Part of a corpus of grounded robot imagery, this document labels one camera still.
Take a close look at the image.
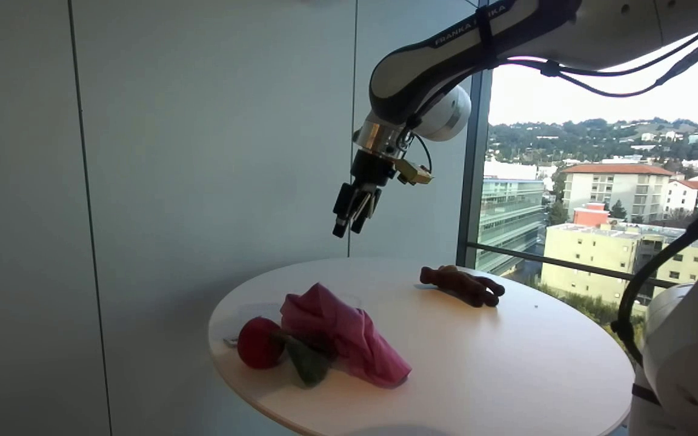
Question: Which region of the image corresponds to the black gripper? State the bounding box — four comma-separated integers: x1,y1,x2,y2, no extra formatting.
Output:
331,148,404,240

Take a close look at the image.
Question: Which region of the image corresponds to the pink cloth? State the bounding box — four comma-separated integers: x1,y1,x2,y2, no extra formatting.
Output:
280,280,414,389

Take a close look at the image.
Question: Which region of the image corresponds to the brown plush toy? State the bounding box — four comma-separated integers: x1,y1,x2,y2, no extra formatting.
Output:
418,262,510,309

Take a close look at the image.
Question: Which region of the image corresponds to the red toy with green leaf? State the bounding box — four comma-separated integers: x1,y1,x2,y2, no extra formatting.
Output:
234,315,340,389

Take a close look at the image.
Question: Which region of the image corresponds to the dark window mullion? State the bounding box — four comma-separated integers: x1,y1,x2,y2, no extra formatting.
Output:
454,68,497,270

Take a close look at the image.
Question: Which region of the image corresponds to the glass office building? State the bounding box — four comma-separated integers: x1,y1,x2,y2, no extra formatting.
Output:
476,175,551,284

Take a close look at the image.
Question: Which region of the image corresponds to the dark balcony railing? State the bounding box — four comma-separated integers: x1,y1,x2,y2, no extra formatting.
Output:
467,240,697,291

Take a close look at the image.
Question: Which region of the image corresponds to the small orange building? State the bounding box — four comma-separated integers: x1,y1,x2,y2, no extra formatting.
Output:
572,201,613,230

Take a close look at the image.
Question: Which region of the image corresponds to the yellow flat-roofed building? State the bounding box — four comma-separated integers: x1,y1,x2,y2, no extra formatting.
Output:
538,220,698,309

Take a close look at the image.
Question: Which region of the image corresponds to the white building with red roof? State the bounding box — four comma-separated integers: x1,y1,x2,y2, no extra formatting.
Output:
560,159,676,224

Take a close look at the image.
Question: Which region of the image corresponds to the yellowish wrist camera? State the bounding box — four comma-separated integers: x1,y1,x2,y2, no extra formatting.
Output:
390,154,436,187

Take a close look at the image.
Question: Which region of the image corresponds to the thick black base cable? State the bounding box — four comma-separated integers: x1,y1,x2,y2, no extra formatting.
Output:
609,199,698,370

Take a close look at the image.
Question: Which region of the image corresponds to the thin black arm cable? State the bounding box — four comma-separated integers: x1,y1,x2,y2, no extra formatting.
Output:
507,17,698,101

